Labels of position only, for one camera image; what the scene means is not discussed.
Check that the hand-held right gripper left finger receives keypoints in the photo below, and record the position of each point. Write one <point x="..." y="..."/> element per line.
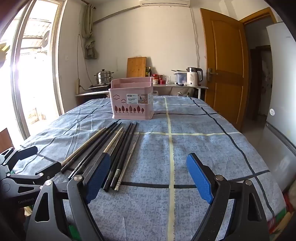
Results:
<point x="99" y="177"/>

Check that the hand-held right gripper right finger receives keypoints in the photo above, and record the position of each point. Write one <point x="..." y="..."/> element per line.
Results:
<point x="200" y="179"/>

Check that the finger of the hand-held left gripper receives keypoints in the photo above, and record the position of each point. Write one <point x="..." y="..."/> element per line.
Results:
<point x="25" y="154"/>
<point x="49" y="168"/>

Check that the row of mixed chopsticks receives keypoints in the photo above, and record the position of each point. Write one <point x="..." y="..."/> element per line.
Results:
<point x="126" y="139"/>

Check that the pink plastic utensil basket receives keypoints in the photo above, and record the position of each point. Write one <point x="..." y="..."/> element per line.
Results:
<point x="129" y="109"/>

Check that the brown wooden board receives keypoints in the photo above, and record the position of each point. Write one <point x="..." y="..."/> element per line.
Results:
<point x="5" y="139"/>

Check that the blue plaid table cloth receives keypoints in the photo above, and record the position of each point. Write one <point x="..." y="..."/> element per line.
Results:
<point x="208" y="139"/>

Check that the small metal shelf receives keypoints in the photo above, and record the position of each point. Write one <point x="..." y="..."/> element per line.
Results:
<point x="92" y="93"/>

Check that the black induction cooker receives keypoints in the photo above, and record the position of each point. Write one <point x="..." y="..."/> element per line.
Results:
<point x="98" y="87"/>

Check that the metal shelf rack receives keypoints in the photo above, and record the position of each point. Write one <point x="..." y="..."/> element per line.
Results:
<point x="180" y="86"/>

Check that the stainless steel steamer pot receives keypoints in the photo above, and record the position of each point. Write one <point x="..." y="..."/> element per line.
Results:
<point x="103" y="76"/>

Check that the white electric kettle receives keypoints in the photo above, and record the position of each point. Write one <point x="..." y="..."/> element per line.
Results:
<point x="193" y="77"/>

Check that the water filter pitcher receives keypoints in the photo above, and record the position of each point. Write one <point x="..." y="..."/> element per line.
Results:
<point x="180" y="78"/>

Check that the clear drinking glass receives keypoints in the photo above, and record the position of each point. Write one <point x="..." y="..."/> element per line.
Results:
<point x="168" y="80"/>

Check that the red lid jar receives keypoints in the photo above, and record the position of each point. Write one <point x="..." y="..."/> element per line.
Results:
<point x="155" y="79"/>

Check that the dark sauce bottle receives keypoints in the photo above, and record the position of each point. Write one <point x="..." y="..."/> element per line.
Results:
<point x="146" y="72"/>

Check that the outdoor fan unit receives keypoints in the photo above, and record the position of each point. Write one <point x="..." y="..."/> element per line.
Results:
<point x="46" y="39"/>

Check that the bamboo cutting board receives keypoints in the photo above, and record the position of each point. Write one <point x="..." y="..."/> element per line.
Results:
<point x="136" y="67"/>

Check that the dark oil bottle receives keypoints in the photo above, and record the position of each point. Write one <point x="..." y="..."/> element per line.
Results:
<point x="150" y="72"/>

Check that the white refrigerator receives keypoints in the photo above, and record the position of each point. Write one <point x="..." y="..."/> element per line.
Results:
<point x="282" y="92"/>

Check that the grey hanging cloth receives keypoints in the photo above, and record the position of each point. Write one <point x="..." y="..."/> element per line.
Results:
<point x="90" y="49"/>

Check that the wooden door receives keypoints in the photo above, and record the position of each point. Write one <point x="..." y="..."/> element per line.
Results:
<point x="226" y="58"/>

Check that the white air conditioner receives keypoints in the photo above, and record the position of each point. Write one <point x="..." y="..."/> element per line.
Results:
<point x="164" y="2"/>

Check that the white window frame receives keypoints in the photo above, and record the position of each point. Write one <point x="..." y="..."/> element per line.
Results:
<point x="17" y="69"/>

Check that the wooden door frame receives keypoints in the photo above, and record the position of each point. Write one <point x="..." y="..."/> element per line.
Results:
<point x="259" y="16"/>

